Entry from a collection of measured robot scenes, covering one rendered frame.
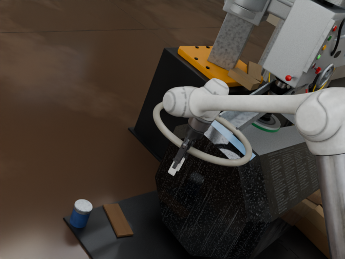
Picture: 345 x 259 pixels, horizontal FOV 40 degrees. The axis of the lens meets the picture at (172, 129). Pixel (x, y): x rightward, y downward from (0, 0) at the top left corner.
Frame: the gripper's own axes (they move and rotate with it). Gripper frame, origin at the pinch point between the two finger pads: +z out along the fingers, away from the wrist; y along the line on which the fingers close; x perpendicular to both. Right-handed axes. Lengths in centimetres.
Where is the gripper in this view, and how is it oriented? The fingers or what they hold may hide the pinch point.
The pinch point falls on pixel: (176, 165)
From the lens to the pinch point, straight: 196.9
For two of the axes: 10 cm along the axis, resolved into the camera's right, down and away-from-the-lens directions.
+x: -8.3, -5.2, 1.9
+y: 3.8, -2.8, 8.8
